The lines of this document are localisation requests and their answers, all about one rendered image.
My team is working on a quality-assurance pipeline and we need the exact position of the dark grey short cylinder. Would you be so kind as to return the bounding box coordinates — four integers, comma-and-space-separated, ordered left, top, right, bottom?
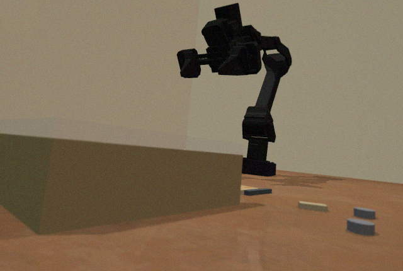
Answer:
354, 207, 375, 220
347, 219, 375, 236

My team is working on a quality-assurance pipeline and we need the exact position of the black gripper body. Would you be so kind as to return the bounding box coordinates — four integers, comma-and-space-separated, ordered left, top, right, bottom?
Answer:
177, 40, 262, 76

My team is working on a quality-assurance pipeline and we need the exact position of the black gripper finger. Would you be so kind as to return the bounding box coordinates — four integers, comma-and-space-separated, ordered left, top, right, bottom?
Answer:
218, 45, 250, 76
180, 51, 198, 78

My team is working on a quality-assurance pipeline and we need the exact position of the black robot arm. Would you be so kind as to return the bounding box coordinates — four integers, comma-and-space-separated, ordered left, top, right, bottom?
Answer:
201, 3, 292, 162

